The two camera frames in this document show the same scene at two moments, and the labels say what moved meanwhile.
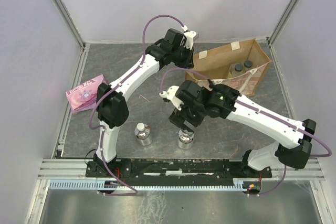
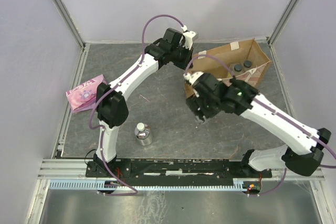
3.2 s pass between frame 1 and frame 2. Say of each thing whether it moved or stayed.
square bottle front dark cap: stayed
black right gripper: moved
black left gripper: stayed
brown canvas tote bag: stayed
